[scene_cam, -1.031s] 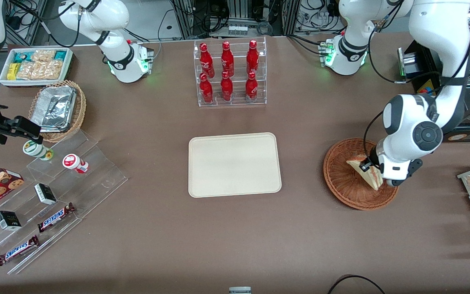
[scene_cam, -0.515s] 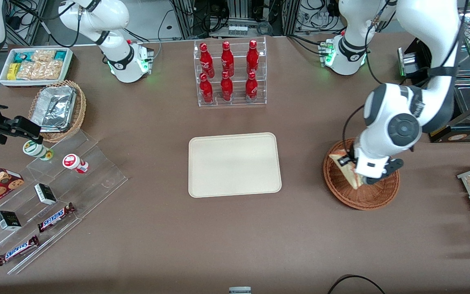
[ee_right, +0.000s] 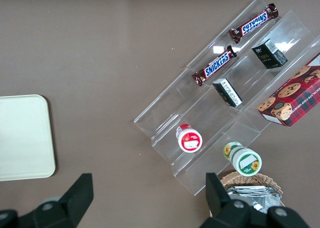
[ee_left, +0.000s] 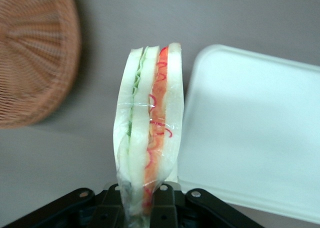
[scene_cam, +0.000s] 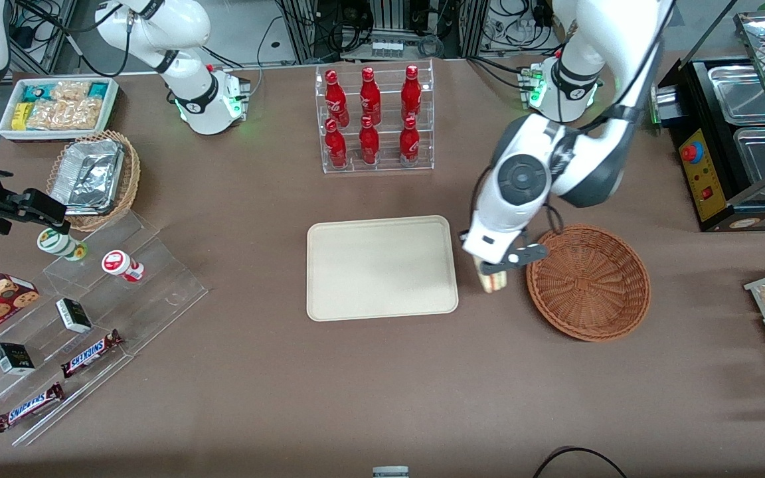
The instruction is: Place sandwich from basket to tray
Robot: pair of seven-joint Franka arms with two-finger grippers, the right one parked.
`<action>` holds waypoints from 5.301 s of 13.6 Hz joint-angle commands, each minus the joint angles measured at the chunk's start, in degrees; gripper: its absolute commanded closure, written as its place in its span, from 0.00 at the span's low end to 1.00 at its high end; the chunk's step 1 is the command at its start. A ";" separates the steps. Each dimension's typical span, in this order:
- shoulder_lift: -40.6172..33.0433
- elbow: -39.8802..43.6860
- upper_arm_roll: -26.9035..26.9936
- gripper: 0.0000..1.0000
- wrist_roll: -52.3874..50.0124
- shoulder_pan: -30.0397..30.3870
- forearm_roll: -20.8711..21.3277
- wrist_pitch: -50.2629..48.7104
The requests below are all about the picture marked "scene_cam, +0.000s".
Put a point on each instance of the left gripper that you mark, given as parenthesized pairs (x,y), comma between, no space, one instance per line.
(462,234)

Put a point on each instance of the triangle sandwich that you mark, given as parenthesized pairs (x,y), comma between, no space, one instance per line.
(494,282)

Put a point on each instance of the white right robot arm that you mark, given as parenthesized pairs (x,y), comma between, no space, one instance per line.
(206,99)

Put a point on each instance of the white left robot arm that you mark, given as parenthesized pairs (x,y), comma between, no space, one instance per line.
(522,176)

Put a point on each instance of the aluminium foil tray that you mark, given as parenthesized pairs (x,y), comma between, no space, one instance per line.
(87,176)

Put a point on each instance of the round brown wicker basket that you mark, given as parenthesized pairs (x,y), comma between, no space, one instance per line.
(588,285)

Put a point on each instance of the light wicker basket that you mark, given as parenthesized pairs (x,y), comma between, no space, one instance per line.
(129,179)

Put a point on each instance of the beige plastic tray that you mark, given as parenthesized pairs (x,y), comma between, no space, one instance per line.
(382,269)

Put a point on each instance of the green lidded yogurt cup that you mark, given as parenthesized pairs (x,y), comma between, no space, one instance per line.
(57,242)

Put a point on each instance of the white plastic snack bin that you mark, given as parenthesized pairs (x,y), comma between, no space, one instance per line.
(10,133)

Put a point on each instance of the yellow snack packet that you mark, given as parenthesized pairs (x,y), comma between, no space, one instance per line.
(20,116)

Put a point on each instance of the clear bag of crackers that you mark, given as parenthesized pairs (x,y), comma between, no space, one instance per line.
(72,90)
(64,115)

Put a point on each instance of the red lidded yogurt cup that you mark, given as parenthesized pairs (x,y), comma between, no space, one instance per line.
(119,263)

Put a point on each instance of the teal snack packet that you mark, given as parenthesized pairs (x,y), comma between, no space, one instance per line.
(36,91)
(98,89)

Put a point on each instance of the small black box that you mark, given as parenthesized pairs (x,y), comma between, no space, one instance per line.
(74,315)
(14,358)

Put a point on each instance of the clear acrylic stepped display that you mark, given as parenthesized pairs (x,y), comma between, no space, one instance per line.
(157,285)

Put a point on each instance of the snickers bar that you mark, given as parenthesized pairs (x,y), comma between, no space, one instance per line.
(29,407)
(90,354)

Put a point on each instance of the red cola bottle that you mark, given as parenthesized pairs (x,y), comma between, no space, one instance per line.
(369,145)
(409,145)
(335,147)
(370,98)
(411,96)
(335,99)

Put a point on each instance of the clear acrylic bottle rack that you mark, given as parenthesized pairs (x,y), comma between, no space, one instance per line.
(386,166)

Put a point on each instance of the black food warmer machine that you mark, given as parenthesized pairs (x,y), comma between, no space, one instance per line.
(708,192)

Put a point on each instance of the white power strip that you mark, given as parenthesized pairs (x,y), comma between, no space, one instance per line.
(387,48)

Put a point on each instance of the small grey device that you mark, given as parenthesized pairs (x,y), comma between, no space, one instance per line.
(390,472)

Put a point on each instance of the aluminium frame rack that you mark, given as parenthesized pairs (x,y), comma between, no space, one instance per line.
(303,33)

